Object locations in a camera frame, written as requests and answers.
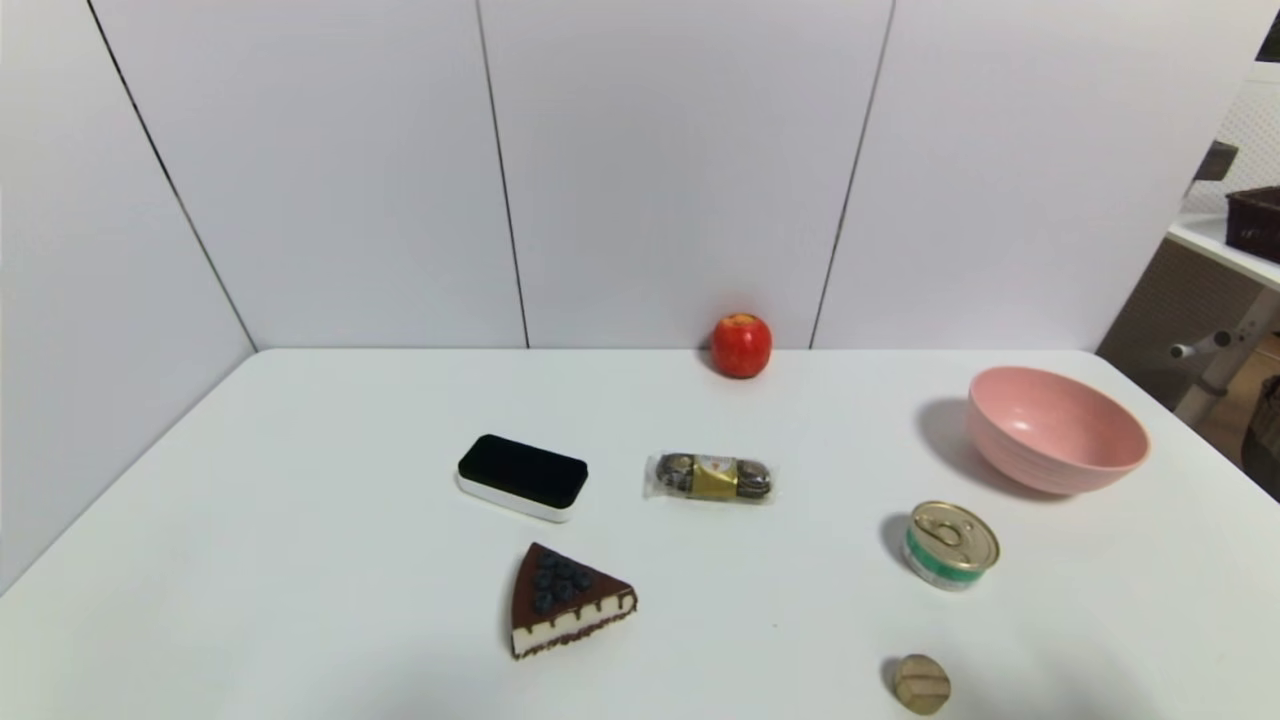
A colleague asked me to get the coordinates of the black and white board eraser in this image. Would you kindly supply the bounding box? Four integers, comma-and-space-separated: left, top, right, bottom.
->
457, 434, 590, 524

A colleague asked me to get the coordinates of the pink bowl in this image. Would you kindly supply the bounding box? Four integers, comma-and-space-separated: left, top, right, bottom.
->
966, 366, 1151, 498

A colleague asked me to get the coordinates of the red apple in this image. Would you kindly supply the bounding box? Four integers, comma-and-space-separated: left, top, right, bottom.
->
711, 313, 774, 380

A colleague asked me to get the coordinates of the wrapped chocolate balls pack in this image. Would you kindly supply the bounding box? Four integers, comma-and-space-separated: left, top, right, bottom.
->
643, 452, 779, 505

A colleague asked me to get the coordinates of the blueberry chocolate cake slice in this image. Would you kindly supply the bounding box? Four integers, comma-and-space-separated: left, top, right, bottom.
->
510, 543, 639, 661

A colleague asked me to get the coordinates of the green tin can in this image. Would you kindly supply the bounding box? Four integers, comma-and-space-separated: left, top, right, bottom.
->
904, 501, 1001, 593

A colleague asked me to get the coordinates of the brown walnut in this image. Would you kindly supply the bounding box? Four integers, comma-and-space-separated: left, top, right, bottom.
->
893, 654, 952, 716

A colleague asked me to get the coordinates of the brown perforated panel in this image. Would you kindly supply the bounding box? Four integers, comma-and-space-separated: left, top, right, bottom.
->
1096, 238, 1244, 409

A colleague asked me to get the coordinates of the white side table top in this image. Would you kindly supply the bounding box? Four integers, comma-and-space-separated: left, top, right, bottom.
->
1167, 213, 1280, 292

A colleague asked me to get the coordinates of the dark grey block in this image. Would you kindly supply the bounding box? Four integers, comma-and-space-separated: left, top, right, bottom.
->
1193, 140, 1240, 183

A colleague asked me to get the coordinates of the dark brown basket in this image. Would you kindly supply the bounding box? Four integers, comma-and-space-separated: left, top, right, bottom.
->
1225, 186, 1280, 265

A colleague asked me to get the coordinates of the white table leg with handle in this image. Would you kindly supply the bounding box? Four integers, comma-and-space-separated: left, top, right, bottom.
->
1170, 288, 1280, 426

